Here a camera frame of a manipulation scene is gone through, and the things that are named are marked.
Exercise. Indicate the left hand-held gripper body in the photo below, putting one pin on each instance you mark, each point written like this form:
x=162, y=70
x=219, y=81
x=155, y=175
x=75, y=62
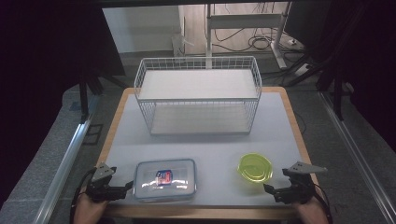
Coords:
x=101, y=190

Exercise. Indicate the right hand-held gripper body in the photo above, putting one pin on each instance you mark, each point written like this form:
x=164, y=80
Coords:
x=300, y=188

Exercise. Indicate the green plastic bowl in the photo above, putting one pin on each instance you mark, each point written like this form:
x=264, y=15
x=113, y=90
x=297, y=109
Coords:
x=255, y=168

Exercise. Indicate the clear lidded food container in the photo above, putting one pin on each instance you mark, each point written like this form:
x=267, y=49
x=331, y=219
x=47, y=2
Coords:
x=165, y=180

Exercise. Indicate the person's left hand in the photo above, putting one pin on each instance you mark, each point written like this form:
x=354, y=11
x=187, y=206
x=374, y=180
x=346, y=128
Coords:
x=88, y=211

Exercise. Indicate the person's right hand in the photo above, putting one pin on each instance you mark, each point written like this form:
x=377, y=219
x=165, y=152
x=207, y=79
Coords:
x=311, y=213

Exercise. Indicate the grey table mat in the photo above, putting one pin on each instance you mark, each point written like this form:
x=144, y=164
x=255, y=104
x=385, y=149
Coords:
x=211, y=149

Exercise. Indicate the wooden table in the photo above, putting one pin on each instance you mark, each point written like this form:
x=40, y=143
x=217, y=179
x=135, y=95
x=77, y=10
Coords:
x=199, y=213

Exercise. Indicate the black metal stand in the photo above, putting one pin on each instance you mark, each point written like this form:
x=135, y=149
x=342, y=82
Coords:
x=88, y=88
x=337, y=90

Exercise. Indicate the white power strip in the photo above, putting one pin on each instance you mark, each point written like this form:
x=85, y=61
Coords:
x=301, y=70

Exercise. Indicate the aluminium rail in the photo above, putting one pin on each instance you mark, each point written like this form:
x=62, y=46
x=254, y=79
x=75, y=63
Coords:
x=355, y=146
x=67, y=161

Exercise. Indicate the white metal desk frame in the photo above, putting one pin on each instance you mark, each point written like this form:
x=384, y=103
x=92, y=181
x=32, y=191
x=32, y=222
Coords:
x=246, y=21

